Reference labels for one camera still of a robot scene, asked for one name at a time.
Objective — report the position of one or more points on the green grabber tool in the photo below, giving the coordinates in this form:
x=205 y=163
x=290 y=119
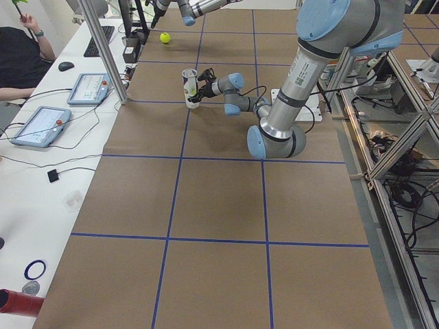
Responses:
x=19 y=5

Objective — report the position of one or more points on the white blue tennis ball can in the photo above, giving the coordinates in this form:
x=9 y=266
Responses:
x=189 y=77

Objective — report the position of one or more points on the blue teach pendant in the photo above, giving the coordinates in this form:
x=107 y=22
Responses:
x=89 y=89
x=42 y=128

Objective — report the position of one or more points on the person in black shirt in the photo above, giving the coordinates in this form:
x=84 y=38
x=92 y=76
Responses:
x=24 y=62

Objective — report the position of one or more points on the red cylinder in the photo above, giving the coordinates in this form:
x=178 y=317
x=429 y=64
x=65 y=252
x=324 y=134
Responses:
x=17 y=303

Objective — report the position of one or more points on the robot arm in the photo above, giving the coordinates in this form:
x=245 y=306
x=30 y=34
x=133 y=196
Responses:
x=189 y=12
x=325 y=29

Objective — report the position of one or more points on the black computer mouse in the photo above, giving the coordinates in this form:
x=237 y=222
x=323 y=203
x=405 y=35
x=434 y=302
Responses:
x=65 y=66

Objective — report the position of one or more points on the near blue teach pendant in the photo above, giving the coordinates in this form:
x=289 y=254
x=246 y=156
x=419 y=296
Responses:
x=42 y=128

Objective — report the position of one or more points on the black box with label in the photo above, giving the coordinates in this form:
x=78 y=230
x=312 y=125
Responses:
x=132 y=50

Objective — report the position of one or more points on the yellow Roland Garros tennis ball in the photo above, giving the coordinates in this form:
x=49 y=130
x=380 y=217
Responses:
x=165 y=38

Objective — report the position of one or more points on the small orange electronics board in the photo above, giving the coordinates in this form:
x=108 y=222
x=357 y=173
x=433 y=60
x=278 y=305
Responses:
x=128 y=72

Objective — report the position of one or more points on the small black square device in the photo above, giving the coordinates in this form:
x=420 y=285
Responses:
x=53 y=175

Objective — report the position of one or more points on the aluminium truss frame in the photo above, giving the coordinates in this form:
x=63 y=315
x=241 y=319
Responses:
x=389 y=111

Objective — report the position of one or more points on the far blue teach pendant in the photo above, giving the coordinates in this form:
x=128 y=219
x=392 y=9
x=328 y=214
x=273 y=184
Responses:
x=89 y=89

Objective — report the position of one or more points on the black monitor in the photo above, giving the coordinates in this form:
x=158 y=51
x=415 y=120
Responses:
x=128 y=9

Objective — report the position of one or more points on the aluminium frame post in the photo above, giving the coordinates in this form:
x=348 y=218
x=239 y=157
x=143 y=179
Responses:
x=97 y=33

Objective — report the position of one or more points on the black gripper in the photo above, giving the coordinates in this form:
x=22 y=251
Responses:
x=157 y=11
x=206 y=90

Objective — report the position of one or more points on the person's hand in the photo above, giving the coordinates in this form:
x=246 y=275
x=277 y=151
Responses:
x=31 y=23

